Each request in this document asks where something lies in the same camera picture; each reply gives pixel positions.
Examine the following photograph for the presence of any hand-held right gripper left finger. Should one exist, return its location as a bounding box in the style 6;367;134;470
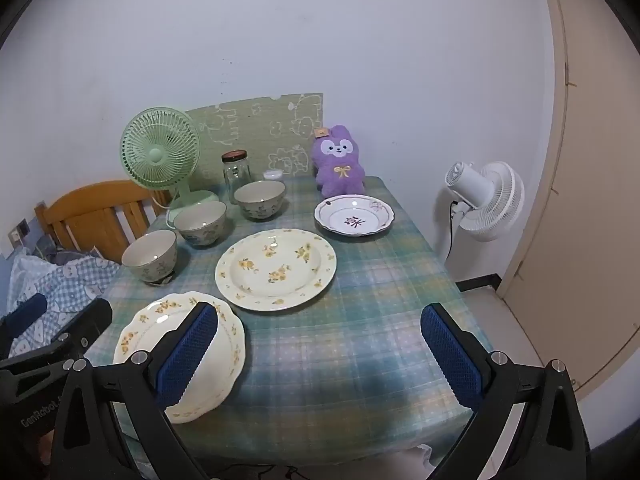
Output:
52;301;221;480

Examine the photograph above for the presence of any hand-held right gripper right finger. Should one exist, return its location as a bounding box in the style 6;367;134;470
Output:
420;302;591;480

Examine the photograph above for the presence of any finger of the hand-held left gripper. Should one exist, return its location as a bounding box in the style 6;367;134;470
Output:
10;298;114;376
0;292;49;356

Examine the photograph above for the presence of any scalloped yellow floral plate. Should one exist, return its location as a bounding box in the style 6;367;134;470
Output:
113;291;246;425

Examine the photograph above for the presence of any beige floral ceramic bowl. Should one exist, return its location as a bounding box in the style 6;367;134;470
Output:
121;229;178;283
233;180;287;222
173;201;228;247

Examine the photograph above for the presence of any large round yellow floral plate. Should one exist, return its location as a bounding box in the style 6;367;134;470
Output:
215;228;338;312

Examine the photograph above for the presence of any white plate with red pattern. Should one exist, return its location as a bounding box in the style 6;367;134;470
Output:
314;194;395;237

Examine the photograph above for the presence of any blue checkered blanket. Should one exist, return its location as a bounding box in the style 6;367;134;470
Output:
0;252;123;361

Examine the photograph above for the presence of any green plaid tablecloth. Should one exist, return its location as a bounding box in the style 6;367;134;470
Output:
82;176;493;466

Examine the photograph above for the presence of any wooden bed headboard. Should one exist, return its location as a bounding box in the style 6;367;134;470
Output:
34;180;173;266

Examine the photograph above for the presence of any white standing fan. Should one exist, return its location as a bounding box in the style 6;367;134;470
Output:
440;161;526;292

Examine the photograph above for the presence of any green desk fan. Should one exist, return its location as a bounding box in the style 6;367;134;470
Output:
119;106;221;228

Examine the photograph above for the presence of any glass jar with brown lid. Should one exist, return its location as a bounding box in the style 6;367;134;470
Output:
221;150;252;205

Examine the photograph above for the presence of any beige door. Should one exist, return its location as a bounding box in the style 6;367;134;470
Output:
500;0;640;401

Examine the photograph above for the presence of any purple plush bunny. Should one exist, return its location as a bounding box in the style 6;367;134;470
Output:
311;124;367;198

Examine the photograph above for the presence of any green printed mat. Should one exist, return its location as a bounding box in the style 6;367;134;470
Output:
185;92;324;186

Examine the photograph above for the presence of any black fan cable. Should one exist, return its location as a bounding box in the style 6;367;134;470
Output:
442;201;463;263

